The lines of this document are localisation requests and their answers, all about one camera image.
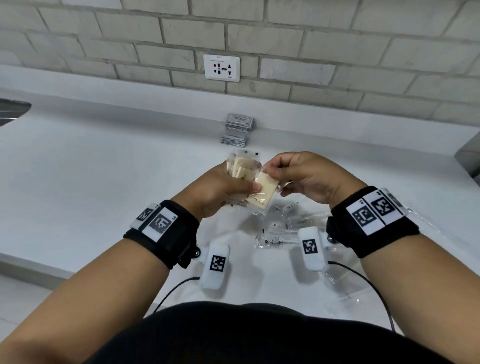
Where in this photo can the person's left hand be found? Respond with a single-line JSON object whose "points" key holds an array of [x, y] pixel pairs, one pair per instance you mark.
{"points": [[213, 191]]}

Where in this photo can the person's right hand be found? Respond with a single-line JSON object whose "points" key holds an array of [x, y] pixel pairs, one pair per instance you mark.
{"points": [[318, 178]]}

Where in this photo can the stack of beige soap bars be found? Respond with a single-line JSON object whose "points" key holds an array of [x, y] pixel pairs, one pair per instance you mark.
{"points": [[242, 165]]}

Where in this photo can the stack of toothpaste sachets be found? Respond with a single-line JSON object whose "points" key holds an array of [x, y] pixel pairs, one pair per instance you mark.
{"points": [[233, 140]]}

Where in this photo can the stack of shampoo sachets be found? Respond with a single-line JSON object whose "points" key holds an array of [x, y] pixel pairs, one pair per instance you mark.
{"points": [[240, 122]]}

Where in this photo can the pile of clear-wrapped toiletries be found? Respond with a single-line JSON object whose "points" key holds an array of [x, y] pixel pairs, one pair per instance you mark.
{"points": [[277, 240]]}

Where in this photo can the person's right forearm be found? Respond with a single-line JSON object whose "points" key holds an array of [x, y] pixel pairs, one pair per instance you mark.
{"points": [[431, 292]]}

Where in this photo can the person's left forearm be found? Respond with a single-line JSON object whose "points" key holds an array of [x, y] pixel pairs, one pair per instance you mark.
{"points": [[86, 307]]}

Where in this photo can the white countertop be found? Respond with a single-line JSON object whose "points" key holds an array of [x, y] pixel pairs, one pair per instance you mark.
{"points": [[93, 168]]}

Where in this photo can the black marker wristband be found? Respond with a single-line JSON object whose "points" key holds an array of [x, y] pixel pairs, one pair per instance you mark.
{"points": [[393, 240], [180, 240]]}

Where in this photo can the black shirt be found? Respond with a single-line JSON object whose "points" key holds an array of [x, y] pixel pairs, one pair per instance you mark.
{"points": [[262, 337]]}

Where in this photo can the steel sink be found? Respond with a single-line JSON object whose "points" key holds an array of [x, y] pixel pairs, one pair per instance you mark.
{"points": [[13, 110]]}

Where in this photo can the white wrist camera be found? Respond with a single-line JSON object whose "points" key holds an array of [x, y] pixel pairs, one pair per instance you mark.
{"points": [[313, 260], [217, 277]]}

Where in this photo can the white wall socket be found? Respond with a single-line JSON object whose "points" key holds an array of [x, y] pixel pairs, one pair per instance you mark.
{"points": [[222, 68]]}

